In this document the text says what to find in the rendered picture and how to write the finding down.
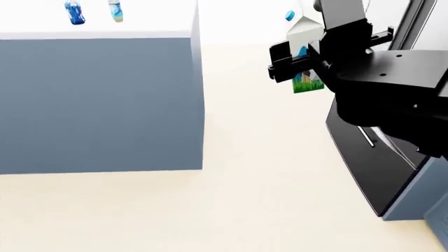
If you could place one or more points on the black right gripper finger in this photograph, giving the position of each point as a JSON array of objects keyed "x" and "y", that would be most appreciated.
[
  {"x": 318, "y": 56},
  {"x": 280, "y": 63}
]

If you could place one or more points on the white milk carton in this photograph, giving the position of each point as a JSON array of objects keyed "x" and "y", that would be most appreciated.
[{"x": 302, "y": 34}]

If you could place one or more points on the blue-grey counter with white top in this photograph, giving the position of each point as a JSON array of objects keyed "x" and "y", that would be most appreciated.
[{"x": 98, "y": 105}]

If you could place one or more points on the stainless steel refrigerator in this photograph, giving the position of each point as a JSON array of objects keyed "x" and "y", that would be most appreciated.
[{"x": 416, "y": 23}]

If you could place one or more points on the black built-in appliance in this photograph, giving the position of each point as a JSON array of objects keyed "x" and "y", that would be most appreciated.
[{"x": 378, "y": 173}]

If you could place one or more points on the light blue label drink bottle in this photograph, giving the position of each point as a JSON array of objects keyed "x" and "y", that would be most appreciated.
[{"x": 116, "y": 11}]

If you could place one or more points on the blue-grey cabinet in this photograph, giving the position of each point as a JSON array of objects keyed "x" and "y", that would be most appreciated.
[{"x": 420, "y": 199}]

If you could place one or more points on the dark blue label drink bottle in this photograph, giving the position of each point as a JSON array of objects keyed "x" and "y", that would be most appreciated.
[{"x": 75, "y": 13}]

